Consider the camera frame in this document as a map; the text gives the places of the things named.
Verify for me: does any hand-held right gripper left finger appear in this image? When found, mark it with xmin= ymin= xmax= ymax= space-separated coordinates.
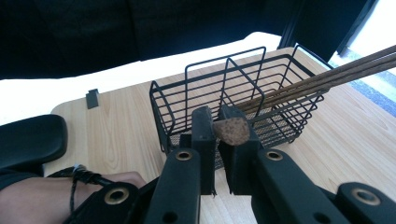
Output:
xmin=191 ymin=105 xmax=218 ymax=196

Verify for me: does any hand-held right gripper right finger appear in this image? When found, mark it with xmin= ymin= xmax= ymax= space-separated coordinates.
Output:
xmin=217 ymin=105 xmax=265 ymax=196

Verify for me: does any black wire basket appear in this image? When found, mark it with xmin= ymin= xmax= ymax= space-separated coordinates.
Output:
xmin=148 ymin=44 xmax=335 ymax=171

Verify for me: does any small black block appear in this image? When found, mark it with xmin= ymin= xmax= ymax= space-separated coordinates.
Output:
xmin=85 ymin=88 xmax=101 ymax=110

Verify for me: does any black curtain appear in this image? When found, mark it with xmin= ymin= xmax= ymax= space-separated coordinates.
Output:
xmin=0 ymin=0 xmax=378 ymax=80

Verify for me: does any left hand-held gripper cable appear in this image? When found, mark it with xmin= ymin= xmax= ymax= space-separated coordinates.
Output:
xmin=48 ymin=163 xmax=115 ymax=218

